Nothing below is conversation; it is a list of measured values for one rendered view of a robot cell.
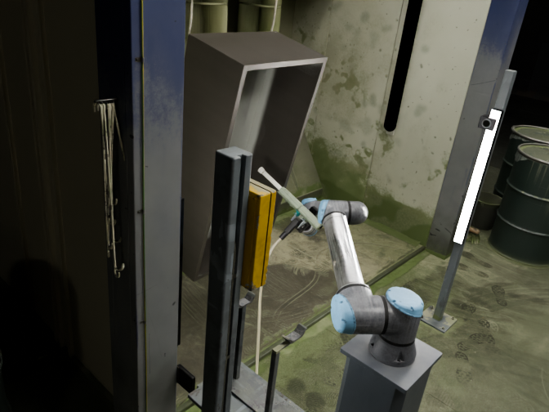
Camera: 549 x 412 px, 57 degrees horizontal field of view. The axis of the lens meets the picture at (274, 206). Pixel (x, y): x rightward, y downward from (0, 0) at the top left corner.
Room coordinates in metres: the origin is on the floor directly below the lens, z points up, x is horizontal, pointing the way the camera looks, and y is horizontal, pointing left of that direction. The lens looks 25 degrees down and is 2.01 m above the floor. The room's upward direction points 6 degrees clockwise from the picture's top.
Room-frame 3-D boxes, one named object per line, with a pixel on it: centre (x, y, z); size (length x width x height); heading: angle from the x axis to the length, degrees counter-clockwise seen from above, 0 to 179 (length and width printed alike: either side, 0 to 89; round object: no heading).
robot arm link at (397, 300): (1.63, -0.54, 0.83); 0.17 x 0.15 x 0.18; 99
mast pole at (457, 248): (2.76, -1.16, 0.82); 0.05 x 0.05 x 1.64; 50
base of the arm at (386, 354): (1.63, -0.55, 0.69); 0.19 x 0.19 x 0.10
